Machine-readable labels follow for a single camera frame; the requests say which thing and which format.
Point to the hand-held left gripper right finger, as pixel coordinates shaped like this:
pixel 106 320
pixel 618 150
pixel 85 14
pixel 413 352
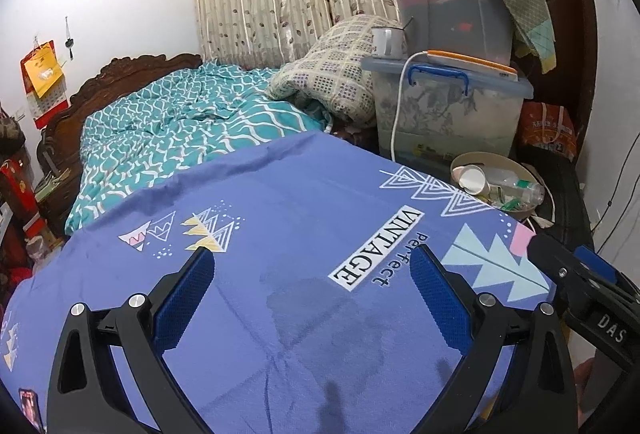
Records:
pixel 440 299

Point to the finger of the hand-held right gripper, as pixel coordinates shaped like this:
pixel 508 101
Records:
pixel 555 261
pixel 595 264

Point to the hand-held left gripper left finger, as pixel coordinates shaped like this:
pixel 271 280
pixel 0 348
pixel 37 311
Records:
pixel 185 299

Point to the beige round bin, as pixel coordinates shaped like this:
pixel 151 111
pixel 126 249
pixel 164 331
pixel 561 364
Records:
pixel 525 215

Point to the green packet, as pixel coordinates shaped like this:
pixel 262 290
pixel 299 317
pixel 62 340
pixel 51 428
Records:
pixel 507 204

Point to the clear plastic bottle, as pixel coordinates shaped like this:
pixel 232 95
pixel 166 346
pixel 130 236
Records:
pixel 520 189

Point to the paper cup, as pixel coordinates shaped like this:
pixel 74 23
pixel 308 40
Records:
pixel 470 179

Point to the black cushioned seat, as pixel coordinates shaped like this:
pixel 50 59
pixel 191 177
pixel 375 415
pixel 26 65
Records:
pixel 570 194

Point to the orange printed bag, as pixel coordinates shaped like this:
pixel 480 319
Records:
pixel 545 133

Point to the teal patterned quilt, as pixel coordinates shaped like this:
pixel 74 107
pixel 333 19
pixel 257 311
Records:
pixel 175 123

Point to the stack of papers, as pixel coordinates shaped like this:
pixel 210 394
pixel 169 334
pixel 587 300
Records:
pixel 50 184

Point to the small dark pink packet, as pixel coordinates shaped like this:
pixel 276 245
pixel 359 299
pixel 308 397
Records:
pixel 28 409

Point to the red gift box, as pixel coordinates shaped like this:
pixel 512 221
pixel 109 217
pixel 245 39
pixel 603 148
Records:
pixel 20 199

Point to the carved wooden headboard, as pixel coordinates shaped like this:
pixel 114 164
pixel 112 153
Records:
pixel 65 133

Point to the white orange flat device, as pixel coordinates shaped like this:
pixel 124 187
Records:
pixel 475 62

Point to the brown handbag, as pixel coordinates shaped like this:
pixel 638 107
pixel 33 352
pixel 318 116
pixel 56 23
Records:
pixel 10 133

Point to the patterned beige pillow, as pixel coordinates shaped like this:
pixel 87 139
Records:
pixel 330 73

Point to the white enamel mug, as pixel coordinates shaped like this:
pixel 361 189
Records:
pixel 384 42

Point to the clear storage box teal lid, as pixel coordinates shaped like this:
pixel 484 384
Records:
pixel 450 8

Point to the dark hanging ornament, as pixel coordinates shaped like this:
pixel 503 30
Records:
pixel 70 44

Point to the dark wooden frame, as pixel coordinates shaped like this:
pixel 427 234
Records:
pixel 570 13

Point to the red yellow wall calendar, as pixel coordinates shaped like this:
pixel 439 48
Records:
pixel 42 68

